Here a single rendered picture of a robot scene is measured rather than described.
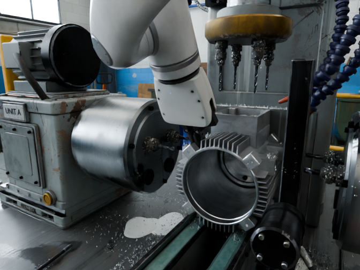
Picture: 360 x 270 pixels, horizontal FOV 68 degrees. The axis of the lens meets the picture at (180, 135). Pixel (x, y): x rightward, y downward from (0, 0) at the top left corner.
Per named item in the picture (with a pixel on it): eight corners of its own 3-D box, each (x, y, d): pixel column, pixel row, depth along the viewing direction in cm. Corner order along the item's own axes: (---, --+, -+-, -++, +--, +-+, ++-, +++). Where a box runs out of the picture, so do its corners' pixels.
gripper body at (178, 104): (141, 76, 46) (160, 127, 53) (194, 77, 41) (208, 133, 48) (162, 55, 50) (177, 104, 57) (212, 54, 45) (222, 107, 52)
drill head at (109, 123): (105, 159, 100) (100, 91, 94) (192, 178, 82) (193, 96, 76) (42, 182, 79) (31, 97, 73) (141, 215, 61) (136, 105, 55)
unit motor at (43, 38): (52, 143, 110) (40, 34, 100) (112, 156, 94) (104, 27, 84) (-18, 161, 88) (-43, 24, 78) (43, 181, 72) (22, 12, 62)
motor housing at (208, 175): (211, 185, 75) (212, 119, 71) (282, 201, 66) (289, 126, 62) (174, 218, 59) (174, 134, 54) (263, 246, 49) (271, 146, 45)
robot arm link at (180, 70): (137, 67, 44) (143, 83, 46) (184, 66, 40) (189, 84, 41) (162, 44, 49) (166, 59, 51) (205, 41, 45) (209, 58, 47)
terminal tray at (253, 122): (227, 134, 70) (229, 106, 68) (269, 139, 65) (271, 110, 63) (209, 144, 60) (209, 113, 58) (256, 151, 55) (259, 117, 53)
